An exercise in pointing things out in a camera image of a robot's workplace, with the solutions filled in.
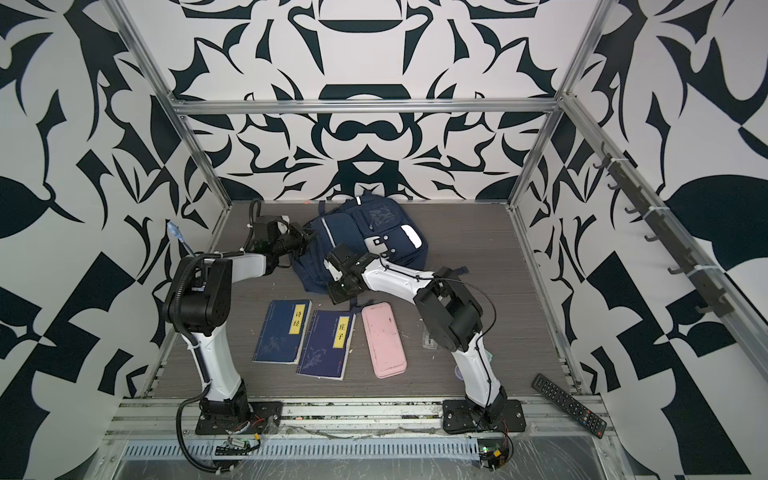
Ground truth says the navy blue student backpack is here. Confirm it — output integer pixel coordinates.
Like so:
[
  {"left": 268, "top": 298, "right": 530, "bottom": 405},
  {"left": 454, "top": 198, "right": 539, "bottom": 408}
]
[{"left": 292, "top": 194, "right": 429, "bottom": 294}]

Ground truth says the dark blue book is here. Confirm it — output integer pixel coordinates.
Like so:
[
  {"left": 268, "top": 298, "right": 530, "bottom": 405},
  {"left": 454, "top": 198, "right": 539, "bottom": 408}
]
[
  {"left": 252, "top": 299, "right": 312, "bottom": 364},
  {"left": 296, "top": 310, "right": 356, "bottom": 381}
]

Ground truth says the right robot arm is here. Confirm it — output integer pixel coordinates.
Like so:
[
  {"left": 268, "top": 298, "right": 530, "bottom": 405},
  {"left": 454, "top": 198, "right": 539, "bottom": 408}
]
[{"left": 324, "top": 244, "right": 507, "bottom": 425}]

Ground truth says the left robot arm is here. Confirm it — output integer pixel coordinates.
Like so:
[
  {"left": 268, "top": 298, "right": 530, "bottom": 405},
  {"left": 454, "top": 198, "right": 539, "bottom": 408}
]
[{"left": 160, "top": 200, "right": 315, "bottom": 422}]

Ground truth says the pink pencil case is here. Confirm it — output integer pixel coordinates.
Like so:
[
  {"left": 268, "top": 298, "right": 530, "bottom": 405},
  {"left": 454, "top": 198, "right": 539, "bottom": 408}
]
[{"left": 361, "top": 302, "right": 407, "bottom": 379}]

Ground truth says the clear plastic pen box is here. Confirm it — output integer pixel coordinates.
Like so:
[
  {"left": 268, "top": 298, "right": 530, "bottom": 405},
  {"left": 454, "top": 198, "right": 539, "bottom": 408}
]
[{"left": 422, "top": 327, "right": 438, "bottom": 350}]

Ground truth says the small green circuit board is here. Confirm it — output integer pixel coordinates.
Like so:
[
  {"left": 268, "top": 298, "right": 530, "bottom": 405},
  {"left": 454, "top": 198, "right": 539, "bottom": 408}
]
[{"left": 478, "top": 439, "right": 514, "bottom": 471}]

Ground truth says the black remote control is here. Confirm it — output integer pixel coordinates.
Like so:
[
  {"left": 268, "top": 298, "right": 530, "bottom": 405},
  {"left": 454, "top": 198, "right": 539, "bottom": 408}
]
[{"left": 532, "top": 373, "right": 607, "bottom": 439}]

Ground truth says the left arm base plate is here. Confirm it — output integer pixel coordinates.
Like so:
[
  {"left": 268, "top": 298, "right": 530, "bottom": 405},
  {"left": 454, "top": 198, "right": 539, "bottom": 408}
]
[{"left": 195, "top": 399, "right": 283, "bottom": 436}]

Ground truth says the white slotted cable duct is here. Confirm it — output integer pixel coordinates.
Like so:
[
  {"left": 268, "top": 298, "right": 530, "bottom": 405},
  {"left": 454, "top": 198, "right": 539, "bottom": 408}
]
[{"left": 119, "top": 437, "right": 484, "bottom": 462}]

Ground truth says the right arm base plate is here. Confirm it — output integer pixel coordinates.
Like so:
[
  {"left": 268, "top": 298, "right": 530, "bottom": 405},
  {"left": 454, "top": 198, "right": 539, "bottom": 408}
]
[{"left": 442, "top": 399, "right": 527, "bottom": 435}]

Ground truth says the wall hook rack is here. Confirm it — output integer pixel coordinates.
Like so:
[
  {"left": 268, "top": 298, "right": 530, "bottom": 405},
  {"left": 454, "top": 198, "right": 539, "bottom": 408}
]
[{"left": 595, "top": 153, "right": 735, "bottom": 318}]

